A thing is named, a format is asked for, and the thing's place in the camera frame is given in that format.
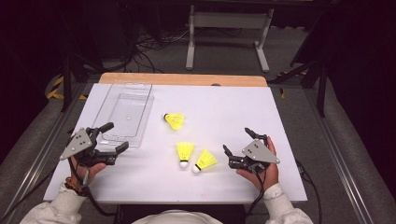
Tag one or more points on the person's left hand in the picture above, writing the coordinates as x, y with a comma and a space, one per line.
88, 172

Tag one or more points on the yellow shuttlecock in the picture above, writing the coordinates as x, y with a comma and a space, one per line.
205, 159
175, 120
185, 151

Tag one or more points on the yellow black floor tape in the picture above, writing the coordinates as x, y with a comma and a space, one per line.
56, 93

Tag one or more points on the person's right hand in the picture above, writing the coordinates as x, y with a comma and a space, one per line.
271, 175

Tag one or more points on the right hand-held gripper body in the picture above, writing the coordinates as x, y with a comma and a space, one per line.
260, 153

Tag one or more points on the black tripod stand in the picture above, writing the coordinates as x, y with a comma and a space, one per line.
67, 77
322, 87

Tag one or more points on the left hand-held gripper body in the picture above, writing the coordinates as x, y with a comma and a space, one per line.
77, 144

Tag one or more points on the clear plastic container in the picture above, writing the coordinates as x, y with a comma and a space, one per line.
127, 105

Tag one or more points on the person's white shirt torso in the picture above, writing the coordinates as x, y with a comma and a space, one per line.
177, 217

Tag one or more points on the white metal stand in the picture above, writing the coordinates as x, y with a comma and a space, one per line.
230, 20

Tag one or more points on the aluminium rail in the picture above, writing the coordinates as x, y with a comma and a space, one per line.
339, 155
40, 155

